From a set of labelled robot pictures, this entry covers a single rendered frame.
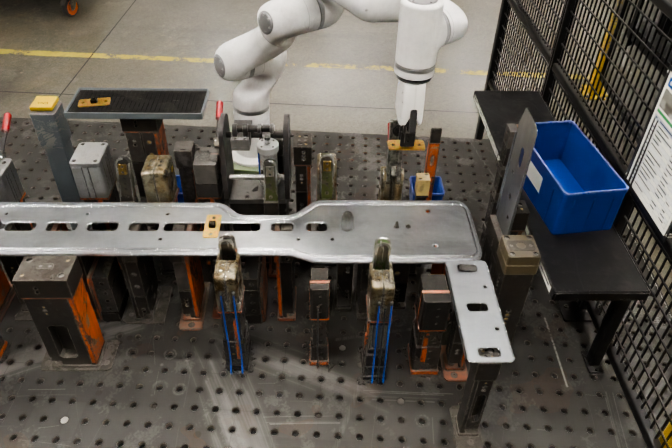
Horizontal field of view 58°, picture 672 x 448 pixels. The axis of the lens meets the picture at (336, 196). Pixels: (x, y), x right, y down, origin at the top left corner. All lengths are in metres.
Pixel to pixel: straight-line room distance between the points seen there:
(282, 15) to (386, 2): 0.32
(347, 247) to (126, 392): 0.65
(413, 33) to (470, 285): 0.59
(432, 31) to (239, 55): 0.78
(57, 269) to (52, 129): 0.50
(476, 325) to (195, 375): 0.72
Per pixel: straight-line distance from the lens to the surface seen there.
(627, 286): 1.53
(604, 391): 1.75
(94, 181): 1.70
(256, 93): 1.99
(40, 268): 1.53
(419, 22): 1.22
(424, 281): 1.46
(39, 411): 1.70
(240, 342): 1.54
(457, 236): 1.56
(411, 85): 1.28
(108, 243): 1.58
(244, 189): 1.72
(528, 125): 1.42
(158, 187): 1.66
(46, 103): 1.86
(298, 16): 1.57
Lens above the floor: 2.04
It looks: 39 degrees down
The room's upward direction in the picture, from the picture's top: 2 degrees clockwise
